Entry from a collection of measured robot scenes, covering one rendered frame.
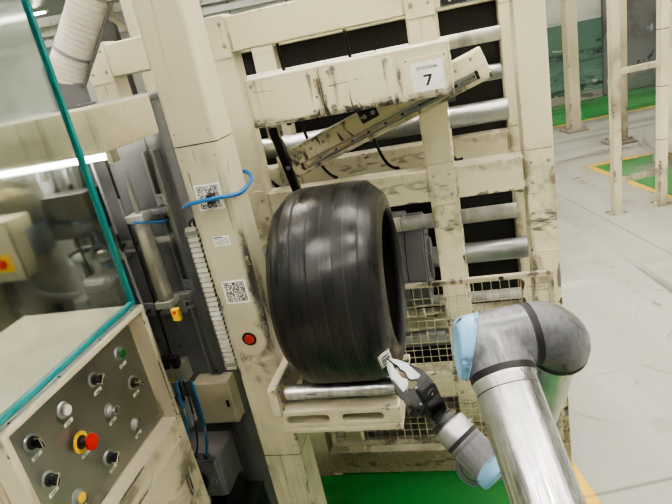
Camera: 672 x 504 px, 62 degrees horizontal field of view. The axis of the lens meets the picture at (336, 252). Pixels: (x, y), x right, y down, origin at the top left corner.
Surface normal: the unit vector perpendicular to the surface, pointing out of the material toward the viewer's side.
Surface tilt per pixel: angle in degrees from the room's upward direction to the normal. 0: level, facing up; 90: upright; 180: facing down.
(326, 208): 26
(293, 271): 60
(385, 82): 90
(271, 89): 90
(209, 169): 90
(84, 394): 90
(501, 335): 40
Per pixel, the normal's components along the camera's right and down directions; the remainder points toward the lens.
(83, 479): 0.97, -0.11
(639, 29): 0.07, 0.33
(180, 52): -0.18, 0.37
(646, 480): -0.19, -0.92
